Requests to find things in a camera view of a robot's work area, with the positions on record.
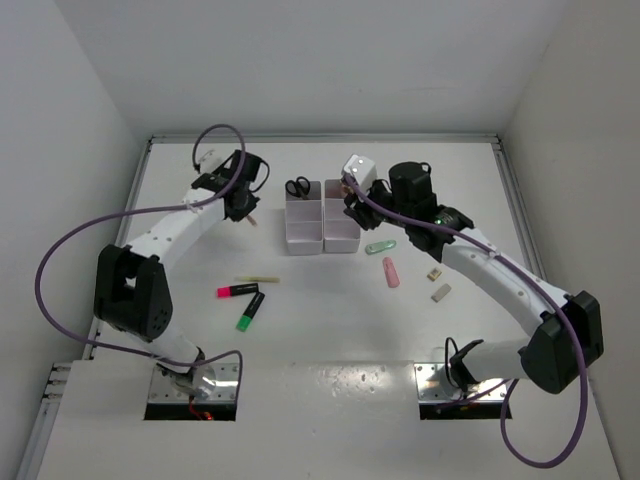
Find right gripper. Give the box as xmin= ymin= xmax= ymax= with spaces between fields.
xmin=344 ymin=177 xmax=412 ymax=230

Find black handled scissors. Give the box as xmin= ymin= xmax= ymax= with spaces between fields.
xmin=285 ymin=176 xmax=311 ymax=200

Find yellow slim highlighter pen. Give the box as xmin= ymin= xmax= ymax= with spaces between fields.
xmin=234 ymin=275 xmax=281 ymax=283

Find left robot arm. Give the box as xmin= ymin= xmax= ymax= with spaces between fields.
xmin=93 ymin=150 xmax=267 ymax=384

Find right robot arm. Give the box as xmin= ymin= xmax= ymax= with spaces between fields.
xmin=342 ymin=155 xmax=604 ymax=394

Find white right organizer box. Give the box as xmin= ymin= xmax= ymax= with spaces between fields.
xmin=323 ymin=179 xmax=361 ymax=254

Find white organizer box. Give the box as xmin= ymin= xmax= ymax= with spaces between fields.
xmin=323 ymin=179 xmax=361 ymax=254
xmin=285 ymin=180 xmax=324 ymax=256

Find white left organizer box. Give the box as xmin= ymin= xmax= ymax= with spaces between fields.
xmin=285 ymin=180 xmax=324 ymax=256

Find pink stapler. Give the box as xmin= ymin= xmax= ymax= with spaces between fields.
xmin=382 ymin=257 xmax=400 ymax=288

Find pink black highlighter marker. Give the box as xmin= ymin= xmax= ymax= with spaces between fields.
xmin=216 ymin=282 xmax=259 ymax=298

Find green black highlighter marker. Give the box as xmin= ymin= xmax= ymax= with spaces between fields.
xmin=236 ymin=292 xmax=265 ymax=332

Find beige eraser block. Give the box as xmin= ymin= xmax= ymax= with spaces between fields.
xmin=431 ymin=283 xmax=452 ymax=303

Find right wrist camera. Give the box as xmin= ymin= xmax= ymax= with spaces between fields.
xmin=342 ymin=154 xmax=378 ymax=191

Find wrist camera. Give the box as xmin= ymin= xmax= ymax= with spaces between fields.
xmin=196 ymin=149 xmax=223 ymax=174
xmin=342 ymin=154 xmax=378 ymax=191

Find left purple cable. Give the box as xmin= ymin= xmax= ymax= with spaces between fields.
xmin=35 ymin=123 xmax=247 ymax=401

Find purple cable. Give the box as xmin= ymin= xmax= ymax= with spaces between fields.
xmin=35 ymin=123 xmax=247 ymax=401
xmin=342 ymin=172 xmax=587 ymax=469

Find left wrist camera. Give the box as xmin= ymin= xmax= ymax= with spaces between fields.
xmin=196 ymin=149 xmax=223 ymax=174

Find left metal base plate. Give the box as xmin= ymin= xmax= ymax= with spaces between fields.
xmin=147 ymin=363 xmax=240 ymax=405

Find metal base plate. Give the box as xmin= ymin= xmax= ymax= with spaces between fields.
xmin=147 ymin=363 xmax=240 ymax=405
xmin=413 ymin=362 xmax=510 ymax=406

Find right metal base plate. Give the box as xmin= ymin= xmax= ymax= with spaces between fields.
xmin=413 ymin=362 xmax=510 ymax=406

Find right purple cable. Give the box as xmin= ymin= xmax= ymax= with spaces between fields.
xmin=342 ymin=172 xmax=587 ymax=469

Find aluminium table frame rail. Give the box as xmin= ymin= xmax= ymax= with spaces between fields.
xmin=38 ymin=136 xmax=581 ymax=479

